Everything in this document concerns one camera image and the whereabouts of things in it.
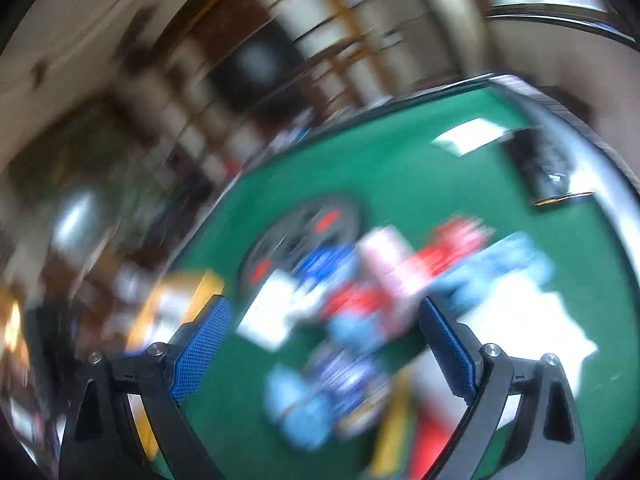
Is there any large framed painting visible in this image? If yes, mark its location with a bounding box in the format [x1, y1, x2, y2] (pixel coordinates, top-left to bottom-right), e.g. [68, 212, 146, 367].
[10, 105, 151, 222]

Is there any blue patterned packet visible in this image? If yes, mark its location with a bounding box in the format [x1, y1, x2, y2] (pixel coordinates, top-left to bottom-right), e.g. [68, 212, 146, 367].
[300, 344, 392, 432]

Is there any red scrunchie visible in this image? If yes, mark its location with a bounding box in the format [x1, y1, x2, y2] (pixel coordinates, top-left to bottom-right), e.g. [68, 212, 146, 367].
[324, 282, 383, 323]
[415, 216, 494, 286]

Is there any blue white packet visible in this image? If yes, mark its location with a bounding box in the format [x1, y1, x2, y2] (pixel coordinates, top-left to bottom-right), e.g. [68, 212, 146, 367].
[294, 244, 362, 292]

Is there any light blue cloth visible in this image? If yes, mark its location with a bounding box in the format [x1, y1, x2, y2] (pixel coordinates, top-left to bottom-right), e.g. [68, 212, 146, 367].
[264, 364, 337, 452]
[440, 231, 557, 311]

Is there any yellow wooden tray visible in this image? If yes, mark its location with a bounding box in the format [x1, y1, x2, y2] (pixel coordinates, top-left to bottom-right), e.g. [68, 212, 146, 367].
[122, 269, 226, 361]

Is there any white paper card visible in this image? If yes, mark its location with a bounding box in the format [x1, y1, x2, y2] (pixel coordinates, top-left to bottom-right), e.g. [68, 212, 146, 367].
[431, 117, 512, 154]

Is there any pink packet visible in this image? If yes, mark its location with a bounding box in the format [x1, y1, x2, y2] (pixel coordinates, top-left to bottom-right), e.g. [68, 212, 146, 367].
[357, 226, 427, 311]

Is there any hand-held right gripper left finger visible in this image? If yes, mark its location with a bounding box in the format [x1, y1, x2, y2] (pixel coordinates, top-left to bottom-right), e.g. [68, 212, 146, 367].
[59, 294, 233, 480]

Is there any red yellow packet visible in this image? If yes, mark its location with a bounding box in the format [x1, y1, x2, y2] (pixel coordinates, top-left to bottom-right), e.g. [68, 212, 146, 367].
[367, 384, 453, 480]

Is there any black device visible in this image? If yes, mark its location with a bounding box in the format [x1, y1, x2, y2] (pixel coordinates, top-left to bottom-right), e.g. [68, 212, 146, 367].
[499, 126, 597, 209]

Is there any white flat packet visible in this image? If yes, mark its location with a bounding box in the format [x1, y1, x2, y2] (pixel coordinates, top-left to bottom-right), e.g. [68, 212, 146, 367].
[236, 267, 331, 352]

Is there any grey round table centre panel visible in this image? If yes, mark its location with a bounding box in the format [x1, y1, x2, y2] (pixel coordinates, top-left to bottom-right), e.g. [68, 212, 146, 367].
[239, 195, 363, 306]

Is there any white towel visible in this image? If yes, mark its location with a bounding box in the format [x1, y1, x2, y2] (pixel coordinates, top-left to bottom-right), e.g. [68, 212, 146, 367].
[465, 285, 599, 397]

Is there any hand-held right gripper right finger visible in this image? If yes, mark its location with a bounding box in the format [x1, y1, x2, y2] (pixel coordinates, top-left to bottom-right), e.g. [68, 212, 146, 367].
[417, 296, 587, 480]

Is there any black television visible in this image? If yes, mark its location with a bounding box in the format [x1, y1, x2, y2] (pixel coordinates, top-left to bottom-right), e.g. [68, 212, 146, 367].
[206, 24, 302, 112]

